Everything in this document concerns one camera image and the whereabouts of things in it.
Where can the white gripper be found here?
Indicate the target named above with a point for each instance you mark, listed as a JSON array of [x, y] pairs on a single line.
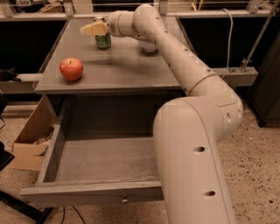
[[113, 27]]

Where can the green soda can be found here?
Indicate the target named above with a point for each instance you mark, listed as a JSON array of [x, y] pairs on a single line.
[[103, 42]]

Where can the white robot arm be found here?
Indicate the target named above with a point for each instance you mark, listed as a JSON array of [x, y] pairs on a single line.
[[186, 130]]

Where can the open grey top drawer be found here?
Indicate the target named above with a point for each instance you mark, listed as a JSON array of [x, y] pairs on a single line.
[[84, 166]]

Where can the metal drawer knob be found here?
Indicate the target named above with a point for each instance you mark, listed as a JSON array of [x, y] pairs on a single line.
[[125, 201]]

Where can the red apple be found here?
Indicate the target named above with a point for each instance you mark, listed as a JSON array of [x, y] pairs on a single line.
[[71, 69]]

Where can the white bowl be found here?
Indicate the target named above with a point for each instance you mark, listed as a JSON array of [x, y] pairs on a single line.
[[148, 47]]

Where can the grey cabinet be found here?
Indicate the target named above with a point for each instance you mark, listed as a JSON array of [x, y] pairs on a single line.
[[121, 88]]

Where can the cardboard box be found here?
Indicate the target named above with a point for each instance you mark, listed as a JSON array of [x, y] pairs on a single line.
[[30, 146]]

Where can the metal diagonal rod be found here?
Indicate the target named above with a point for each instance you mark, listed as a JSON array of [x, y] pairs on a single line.
[[272, 13]]

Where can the dark cabinet at right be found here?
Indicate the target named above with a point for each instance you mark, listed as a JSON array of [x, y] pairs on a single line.
[[264, 97]]

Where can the black stand base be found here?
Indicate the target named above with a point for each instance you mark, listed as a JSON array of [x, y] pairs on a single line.
[[31, 212]]

